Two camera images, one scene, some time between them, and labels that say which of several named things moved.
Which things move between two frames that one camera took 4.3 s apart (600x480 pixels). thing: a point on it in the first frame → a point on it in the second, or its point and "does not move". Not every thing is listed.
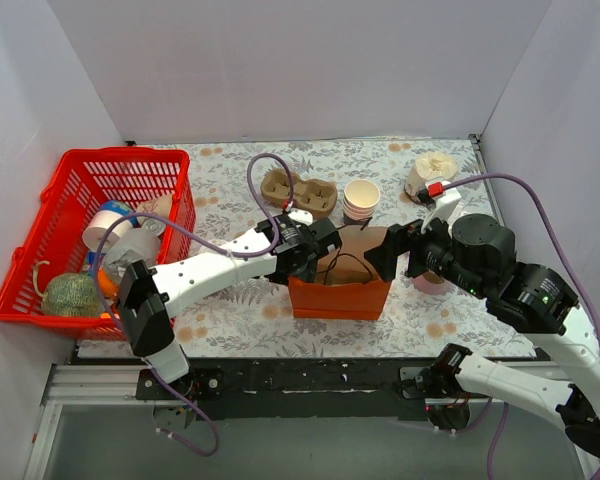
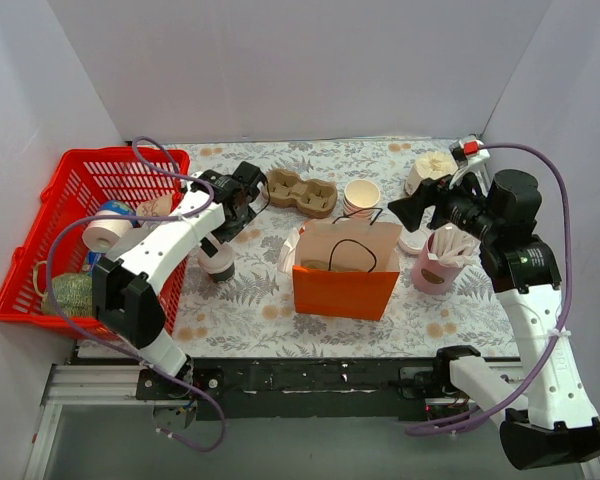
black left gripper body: x=315 y=240 → x=235 y=213
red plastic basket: x=80 y=184 does not move
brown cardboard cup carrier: x=312 y=197 does not move
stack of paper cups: x=360 y=198 does not move
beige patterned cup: x=161 y=206 does not move
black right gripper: x=412 y=248 → x=434 y=204
